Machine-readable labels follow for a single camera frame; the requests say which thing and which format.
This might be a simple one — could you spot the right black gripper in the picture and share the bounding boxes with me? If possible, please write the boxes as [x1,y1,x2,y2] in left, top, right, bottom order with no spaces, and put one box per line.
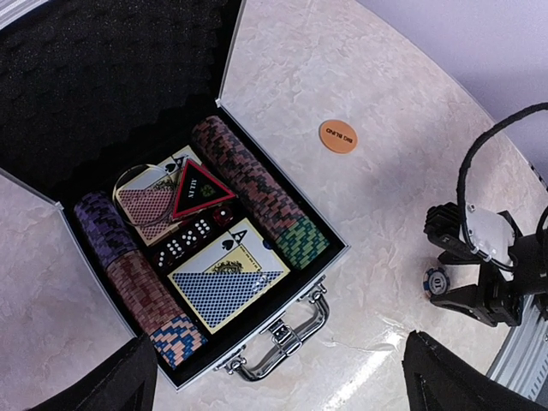
[430,234,547,327]

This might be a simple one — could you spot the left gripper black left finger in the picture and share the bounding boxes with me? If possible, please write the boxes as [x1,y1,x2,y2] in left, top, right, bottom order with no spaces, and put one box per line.
[33,335,158,410]

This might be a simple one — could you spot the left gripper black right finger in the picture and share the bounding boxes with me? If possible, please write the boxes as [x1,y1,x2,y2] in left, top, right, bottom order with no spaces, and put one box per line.
[402,331,545,410]

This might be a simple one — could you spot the blue white poker chip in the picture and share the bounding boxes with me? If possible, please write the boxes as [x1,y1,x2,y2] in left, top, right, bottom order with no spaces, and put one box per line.
[422,266,450,299]

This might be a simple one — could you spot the red translucent die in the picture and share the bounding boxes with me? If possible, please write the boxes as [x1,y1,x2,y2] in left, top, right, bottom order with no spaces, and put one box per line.
[212,205,234,227]
[187,217,213,241]
[160,237,189,259]
[176,229,201,250]
[152,250,176,272]

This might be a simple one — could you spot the green chip stack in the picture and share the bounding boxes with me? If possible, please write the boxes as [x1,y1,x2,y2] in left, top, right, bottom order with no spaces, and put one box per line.
[276,217,330,270]

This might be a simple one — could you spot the black red triangular button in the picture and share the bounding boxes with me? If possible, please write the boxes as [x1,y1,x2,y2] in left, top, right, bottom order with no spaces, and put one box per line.
[172,159,236,219]

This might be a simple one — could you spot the aluminium poker case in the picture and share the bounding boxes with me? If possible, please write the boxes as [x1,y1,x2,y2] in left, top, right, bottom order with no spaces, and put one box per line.
[1,1,347,389]

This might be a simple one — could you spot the blue white chip stack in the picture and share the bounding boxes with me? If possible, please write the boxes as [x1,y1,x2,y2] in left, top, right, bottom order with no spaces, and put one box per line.
[150,314,208,369]

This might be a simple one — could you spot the left chip row in case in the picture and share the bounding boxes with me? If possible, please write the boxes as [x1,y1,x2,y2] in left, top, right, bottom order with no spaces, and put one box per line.
[74,192,193,335]

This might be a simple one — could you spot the chip row in case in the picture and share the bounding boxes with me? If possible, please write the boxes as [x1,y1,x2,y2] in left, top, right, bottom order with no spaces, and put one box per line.
[74,192,193,335]
[192,116,306,239]

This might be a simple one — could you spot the blue card deck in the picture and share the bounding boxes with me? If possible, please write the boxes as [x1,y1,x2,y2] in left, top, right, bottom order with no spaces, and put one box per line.
[168,218,289,334]

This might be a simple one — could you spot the red card deck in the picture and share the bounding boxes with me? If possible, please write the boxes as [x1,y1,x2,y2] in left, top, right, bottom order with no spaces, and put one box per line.
[114,146,201,247]

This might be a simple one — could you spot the orange round button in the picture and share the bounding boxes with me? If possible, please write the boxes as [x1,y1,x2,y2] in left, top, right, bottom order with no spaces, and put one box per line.
[319,120,358,154]

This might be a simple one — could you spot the right chip row in case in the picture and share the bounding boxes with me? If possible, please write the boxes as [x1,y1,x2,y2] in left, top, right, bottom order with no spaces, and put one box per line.
[192,116,306,239]

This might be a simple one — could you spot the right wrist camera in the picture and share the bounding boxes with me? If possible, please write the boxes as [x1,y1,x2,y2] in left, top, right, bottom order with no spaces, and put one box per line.
[423,203,521,282]

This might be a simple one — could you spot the front aluminium rail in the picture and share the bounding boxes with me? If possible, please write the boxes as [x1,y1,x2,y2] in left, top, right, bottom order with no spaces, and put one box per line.
[486,295,547,401]

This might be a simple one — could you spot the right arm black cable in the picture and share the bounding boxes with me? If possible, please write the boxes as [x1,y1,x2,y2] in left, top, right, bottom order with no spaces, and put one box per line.
[456,101,548,266]

